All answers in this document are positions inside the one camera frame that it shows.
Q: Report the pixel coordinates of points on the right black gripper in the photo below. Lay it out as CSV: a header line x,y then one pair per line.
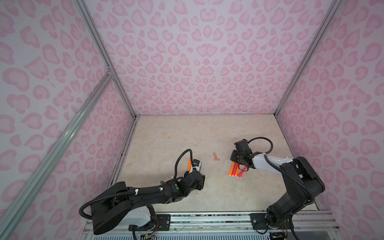
x,y
232,156

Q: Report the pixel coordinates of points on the pink pen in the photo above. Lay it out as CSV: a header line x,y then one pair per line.
x,y
234,169
241,172

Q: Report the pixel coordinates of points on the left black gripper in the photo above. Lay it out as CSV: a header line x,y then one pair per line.
x,y
200,187

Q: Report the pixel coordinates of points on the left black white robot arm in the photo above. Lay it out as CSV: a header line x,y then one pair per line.
x,y
108,209

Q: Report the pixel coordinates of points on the corner aluminium profile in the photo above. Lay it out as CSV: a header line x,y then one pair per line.
x,y
91,26
326,23

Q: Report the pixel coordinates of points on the right corner aluminium profile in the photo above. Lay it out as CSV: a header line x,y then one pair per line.
x,y
326,23

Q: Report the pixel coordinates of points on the diagonal aluminium wall profile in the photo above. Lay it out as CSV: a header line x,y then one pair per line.
x,y
21,204

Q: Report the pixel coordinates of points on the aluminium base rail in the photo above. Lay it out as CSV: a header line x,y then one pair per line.
x,y
308,225

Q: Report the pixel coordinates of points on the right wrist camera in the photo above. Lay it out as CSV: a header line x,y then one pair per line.
x,y
242,147

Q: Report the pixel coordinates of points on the left corner aluminium profile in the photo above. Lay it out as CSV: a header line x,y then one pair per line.
x,y
91,26

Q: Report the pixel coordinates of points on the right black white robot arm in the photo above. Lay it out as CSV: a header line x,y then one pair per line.
x,y
302,182

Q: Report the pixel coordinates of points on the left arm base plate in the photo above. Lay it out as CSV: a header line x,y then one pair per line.
x,y
155,223

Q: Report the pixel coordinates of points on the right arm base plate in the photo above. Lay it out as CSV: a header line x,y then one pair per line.
x,y
259,221

